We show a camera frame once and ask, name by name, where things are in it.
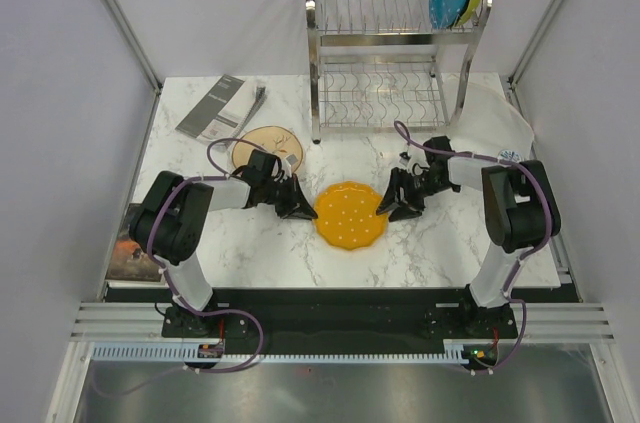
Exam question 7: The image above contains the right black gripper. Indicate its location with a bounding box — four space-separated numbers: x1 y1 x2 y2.
375 167 455 223

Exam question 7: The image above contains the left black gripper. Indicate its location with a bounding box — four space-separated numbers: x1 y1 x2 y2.
262 174 317 221

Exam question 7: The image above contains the orange polka dot plate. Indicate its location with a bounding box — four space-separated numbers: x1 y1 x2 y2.
314 181 388 251

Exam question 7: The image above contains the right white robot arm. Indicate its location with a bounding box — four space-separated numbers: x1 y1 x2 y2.
376 136 561 337

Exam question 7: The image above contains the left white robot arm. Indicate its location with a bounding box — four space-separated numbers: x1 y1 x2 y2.
129 149 318 336

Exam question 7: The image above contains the stainless steel dish rack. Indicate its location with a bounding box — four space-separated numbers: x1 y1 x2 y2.
304 0 493 144

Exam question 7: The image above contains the beige bird plate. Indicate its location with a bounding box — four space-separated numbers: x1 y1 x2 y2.
231 126 304 168

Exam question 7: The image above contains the white cloth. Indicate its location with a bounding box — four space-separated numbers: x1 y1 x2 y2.
445 78 534 161

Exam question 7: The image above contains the grey spiral bound booklet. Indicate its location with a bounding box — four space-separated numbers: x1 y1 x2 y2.
176 74 267 142

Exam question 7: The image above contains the Tale of Two Cities book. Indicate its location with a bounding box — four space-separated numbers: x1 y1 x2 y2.
106 203 162 284

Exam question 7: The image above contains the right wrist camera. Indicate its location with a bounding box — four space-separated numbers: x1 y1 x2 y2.
399 152 418 174

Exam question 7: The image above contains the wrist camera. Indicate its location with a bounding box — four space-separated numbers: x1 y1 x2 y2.
399 152 418 174
283 154 302 177

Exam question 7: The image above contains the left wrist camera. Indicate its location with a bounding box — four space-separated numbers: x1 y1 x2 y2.
283 154 302 177

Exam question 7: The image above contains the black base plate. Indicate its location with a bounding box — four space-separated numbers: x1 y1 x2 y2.
159 286 526 357

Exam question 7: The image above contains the white slotted cable duct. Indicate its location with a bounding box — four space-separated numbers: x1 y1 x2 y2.
91 342 469 365

